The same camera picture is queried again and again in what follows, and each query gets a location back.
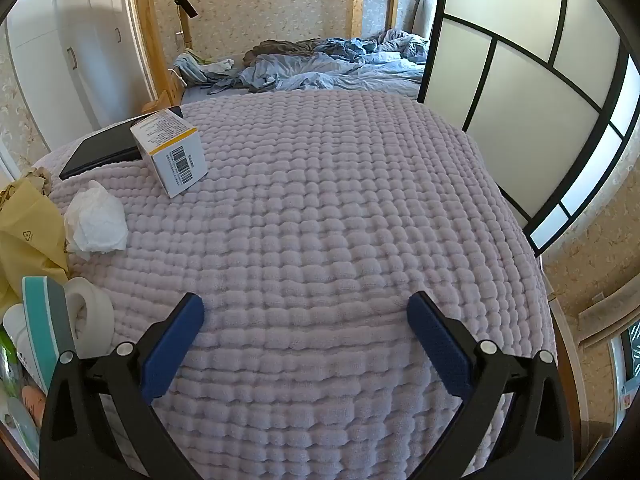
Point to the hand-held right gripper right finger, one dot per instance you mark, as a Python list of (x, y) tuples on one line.
[(440, 345)]

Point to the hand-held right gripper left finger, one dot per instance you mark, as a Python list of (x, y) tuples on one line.
[(172, 345)]

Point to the white tape roll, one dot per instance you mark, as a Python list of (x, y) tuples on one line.
[(95, 305)]

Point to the teal and grey box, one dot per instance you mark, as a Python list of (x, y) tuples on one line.
[(42, 320)]

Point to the crumpled white tissue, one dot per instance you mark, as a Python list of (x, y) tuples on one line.
[(97, 225)]

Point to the white bottle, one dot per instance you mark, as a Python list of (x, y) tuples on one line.
[(17, 325)]

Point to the green packet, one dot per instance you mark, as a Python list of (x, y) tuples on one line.
[(15, 385)]

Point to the lilac textured blanket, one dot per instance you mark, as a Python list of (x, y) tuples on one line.
[(325, 210)]

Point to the yellow paper bag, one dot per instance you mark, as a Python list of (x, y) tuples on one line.
[(30, 230)]

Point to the white box with yellow stripe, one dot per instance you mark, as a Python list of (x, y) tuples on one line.
[(170, 160)]

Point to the window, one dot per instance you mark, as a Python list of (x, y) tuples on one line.
[(630, 355)]

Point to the black tablet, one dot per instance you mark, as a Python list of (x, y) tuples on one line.
[(100, 152)]

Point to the black framed sliding screen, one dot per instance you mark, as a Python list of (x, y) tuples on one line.
[(520, 110)]

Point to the blue rumpled bedding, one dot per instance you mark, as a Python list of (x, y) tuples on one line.
[(325, 67)]

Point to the white wardrobe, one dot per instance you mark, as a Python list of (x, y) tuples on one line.
[(65, 50)]

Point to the brown cloth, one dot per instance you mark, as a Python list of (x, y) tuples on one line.
[(280, 49)]

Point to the wooden bunk bed frame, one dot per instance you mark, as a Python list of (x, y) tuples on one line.
[(145, 25)]

